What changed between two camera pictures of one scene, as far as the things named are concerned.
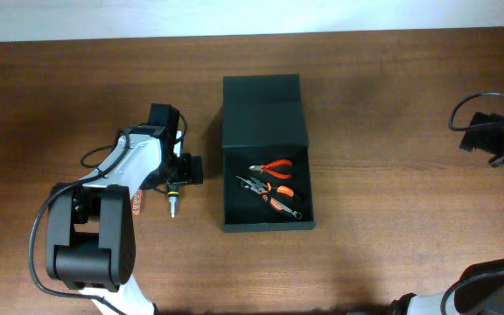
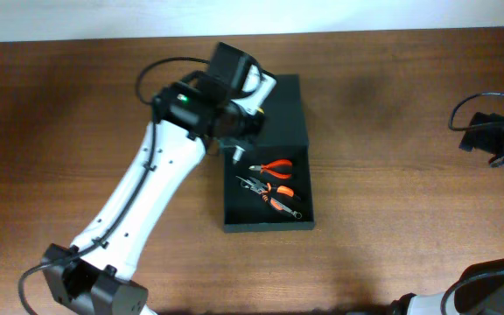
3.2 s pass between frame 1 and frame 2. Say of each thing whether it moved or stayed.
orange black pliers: stayed
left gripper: moved
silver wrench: stayed
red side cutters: stayed
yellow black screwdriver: moved
